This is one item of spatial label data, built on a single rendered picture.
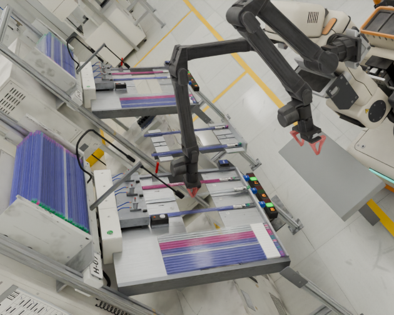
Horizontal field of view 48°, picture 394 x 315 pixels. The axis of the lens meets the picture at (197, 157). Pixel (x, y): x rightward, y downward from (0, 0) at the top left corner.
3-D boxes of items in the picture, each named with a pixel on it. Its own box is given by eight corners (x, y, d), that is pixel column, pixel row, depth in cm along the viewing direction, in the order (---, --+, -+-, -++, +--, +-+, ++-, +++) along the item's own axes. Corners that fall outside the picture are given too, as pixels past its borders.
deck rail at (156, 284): (286, 267, 188) (289, 257, 185) (288, 270, 187) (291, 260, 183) (117, 294, 170) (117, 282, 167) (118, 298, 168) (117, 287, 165)
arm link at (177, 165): (198, 150, 198) (190, 144, 205) (174, 157, 193) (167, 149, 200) (199, 174, 203) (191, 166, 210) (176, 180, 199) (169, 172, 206)
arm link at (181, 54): (174, 47, 173) (165, 43, 182) (177, 81, 179) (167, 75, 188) (270, 34, 190) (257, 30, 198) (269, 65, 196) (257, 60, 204)
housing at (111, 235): (111, 191, 224) (110, 168, 217) (122, 262, 185) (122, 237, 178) (94, 192, 222) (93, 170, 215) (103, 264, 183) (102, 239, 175)
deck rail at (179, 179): (234, 175, 243) (236, 166, 239) (235, 177, 241) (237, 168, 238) (102, 188, 224) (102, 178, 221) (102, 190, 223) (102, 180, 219)
